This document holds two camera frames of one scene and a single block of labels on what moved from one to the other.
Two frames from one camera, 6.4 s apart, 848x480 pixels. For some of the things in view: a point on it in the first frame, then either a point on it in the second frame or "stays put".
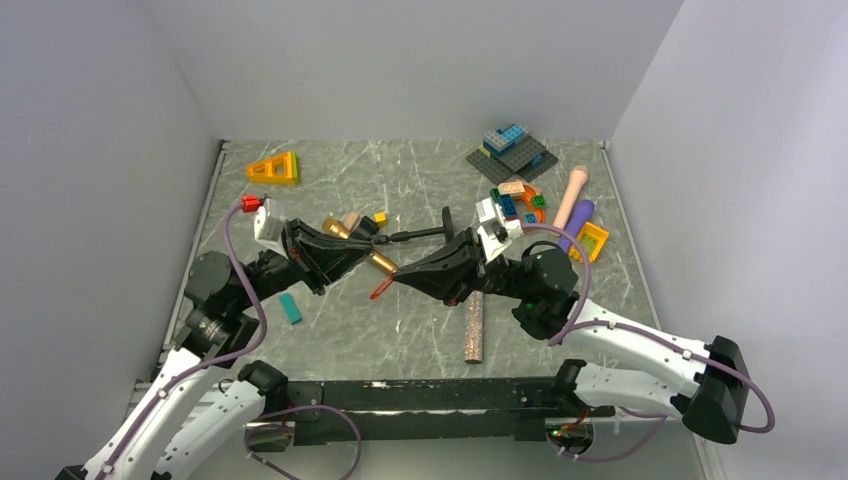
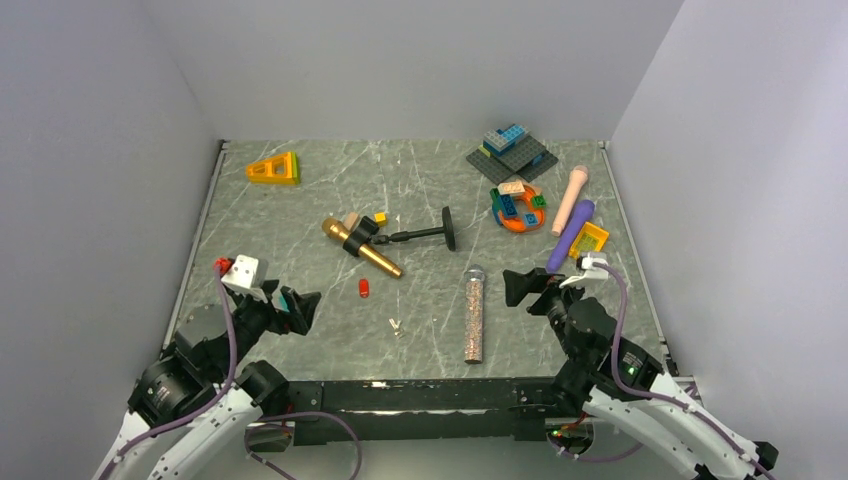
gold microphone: [336, 229] stays put
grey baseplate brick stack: [511, 154] stays put
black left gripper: [318, 256] -> [300, 306]
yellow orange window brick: [592, 237] stays put
